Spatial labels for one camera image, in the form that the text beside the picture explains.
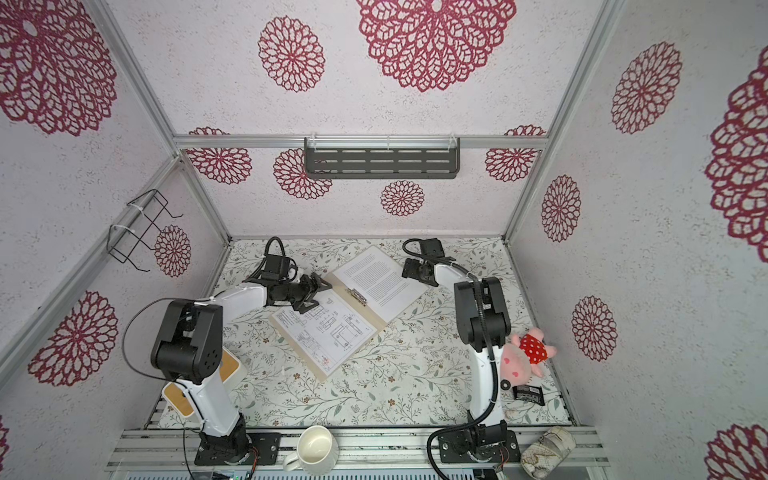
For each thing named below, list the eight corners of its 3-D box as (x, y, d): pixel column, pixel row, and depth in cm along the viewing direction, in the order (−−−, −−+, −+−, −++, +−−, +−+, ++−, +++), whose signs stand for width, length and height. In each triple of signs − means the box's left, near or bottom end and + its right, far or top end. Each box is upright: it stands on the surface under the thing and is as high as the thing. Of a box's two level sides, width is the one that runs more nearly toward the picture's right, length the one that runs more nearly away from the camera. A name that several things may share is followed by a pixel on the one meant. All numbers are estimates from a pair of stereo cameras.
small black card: (513, 400, 83) (516, 397, 81) (512, 384, 86) (514, 382, 84) (541, 405, 82) (544, 402, 81) (538, 389, 85) (542, 386, 83)
